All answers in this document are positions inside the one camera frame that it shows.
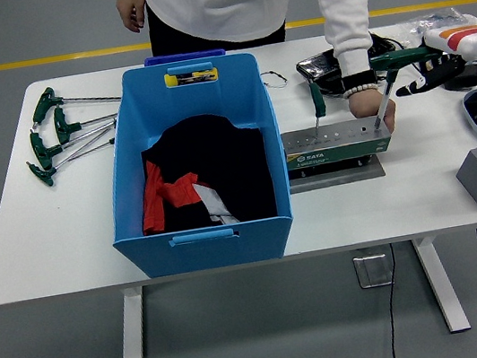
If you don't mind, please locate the green grey hex key stand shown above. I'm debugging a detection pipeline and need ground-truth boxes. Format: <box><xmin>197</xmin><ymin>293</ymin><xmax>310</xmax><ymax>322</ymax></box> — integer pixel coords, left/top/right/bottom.
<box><xmin>280</xmin><ymin>112</ymin><xmax>398</xmax><ymax>181</ymax></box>

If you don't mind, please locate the black wristwatch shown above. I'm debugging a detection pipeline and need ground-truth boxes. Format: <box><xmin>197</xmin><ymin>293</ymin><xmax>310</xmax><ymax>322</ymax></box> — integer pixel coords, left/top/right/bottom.
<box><xmin>341</xmin><ymin>69</ymin><xmax>378</xmax><ymax>93</ymax></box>

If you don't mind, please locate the person's left hand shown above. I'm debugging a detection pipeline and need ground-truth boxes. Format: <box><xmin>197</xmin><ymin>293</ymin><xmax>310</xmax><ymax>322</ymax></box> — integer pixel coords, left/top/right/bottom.
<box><xmin>344</xmin><ymin>84</ymin><xmax>401</xmax><ymax>139</ymax></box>

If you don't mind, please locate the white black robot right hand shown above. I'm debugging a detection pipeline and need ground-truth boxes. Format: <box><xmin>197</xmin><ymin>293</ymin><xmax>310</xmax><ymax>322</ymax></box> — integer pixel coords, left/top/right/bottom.
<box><xmin>386</xmin><ymin>21</ymin><xmax>477</xmax><ymax>100</ymax></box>

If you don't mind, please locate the small green T-handle hex key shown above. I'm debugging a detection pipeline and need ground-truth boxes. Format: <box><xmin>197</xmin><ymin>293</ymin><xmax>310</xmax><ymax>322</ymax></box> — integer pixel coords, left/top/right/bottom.
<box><xmin>307</xmin><ymin>79</ymin><xmax>331</xmax><ymax>133</ymax></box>

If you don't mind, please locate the silver floor plate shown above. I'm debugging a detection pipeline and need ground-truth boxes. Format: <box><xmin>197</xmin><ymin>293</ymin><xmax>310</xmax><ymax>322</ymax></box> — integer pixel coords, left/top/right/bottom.
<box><xmin>352</xmin><ymin>251</ymin><xmax>395</xmax><ymax>291</ymax></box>

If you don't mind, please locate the blue plastic storage box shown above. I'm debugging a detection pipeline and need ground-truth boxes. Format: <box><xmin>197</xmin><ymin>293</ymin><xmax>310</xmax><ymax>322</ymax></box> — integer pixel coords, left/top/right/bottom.
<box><xmin>86</xmin><ymin>46</ymin><xmax>302</xmax><ymax>285</ymax></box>

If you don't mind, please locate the clear plastic parts bag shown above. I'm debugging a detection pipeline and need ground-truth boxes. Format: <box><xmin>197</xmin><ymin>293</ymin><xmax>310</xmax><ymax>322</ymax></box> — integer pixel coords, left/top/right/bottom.
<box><xmin>394</xmin><ymin>4</ymin><xmax>477</xmax><ymax>92</ymax></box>

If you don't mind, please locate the person's right hand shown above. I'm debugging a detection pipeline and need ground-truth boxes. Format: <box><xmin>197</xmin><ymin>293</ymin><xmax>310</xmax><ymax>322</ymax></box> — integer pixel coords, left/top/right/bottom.
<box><xmin>115</xmin><ymin>0</ymin><xmax>152</xmax><ymax>37</ymax></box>

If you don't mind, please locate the white bead bracelet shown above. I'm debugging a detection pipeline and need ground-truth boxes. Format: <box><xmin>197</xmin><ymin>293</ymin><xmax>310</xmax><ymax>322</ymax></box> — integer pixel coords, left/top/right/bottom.
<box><xmin>342</xmin><ymin>82</ymin><xmax>380</xmax><ymax>100</ymax></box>

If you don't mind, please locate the black plastic tray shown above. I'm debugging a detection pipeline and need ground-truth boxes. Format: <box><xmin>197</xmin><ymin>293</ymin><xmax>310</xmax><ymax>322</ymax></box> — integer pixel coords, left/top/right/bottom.
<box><xmin>293</xmin><ymin>28</ymin><xmax>410</xmax><ymax>100</ymax></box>

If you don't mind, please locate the large green T-handle hex key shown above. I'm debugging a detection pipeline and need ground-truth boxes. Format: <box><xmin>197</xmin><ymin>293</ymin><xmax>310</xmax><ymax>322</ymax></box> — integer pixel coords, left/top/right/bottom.
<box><xmin>362</xmin><ymin>42</ymin><xmax>452</xmax><ymax>130</ymax></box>

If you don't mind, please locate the yellow handled tool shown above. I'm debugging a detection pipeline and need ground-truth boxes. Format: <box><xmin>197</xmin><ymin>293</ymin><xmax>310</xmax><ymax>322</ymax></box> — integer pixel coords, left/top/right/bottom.
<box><xmin>163</xmin><ymin>66</ymin><xmax>220</xmax><ymax>89</ymax></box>

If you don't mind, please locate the black orange garment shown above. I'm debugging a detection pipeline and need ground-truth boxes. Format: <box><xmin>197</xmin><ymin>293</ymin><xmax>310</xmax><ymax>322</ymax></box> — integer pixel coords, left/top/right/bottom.
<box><xmin>126</xmin><ymin>105</ymin><xmax>280</xmax><ymax>239</ymax></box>

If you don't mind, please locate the dark blue plastic bin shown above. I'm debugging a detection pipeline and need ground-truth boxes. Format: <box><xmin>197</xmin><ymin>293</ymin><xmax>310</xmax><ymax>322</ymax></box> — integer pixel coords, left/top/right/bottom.
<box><xmin>143</xmin><ymin>45</ymin><xmax>228</xmax><ymax>69</ymax></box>

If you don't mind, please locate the black power adapter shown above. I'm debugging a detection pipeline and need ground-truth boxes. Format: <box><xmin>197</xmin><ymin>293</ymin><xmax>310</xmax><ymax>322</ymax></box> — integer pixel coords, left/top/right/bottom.
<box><xmin>440</xmin><ymin>61</ymin><xmax>477</xmax><ymax>92</ymax></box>

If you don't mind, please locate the thin wire loop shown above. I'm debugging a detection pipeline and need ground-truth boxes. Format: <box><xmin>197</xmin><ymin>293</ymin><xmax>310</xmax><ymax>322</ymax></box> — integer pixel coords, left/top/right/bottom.
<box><xmin>258</xmin><ymin>67</ymin><xmax>291</xmax><ymax>92</ymax></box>

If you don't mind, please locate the black floor cable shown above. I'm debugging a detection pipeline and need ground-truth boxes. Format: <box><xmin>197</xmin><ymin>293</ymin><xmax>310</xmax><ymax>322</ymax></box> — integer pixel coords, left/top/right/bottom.
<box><xmin>374</xmin><ymin>243</ymin><xmax>412</xmax><ymax>358</ymax></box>

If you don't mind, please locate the white table leg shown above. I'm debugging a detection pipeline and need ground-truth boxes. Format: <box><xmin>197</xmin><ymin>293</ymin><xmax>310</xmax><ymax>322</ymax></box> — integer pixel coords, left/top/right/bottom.
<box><xmin>107</xmin><ymin>285</ymin><xmax>154</xmax><ymax>358</ymax></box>
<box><xmin>411</xmin><ymin>231</ymin><xmax>473</xmax><ymax>338</ymax></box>

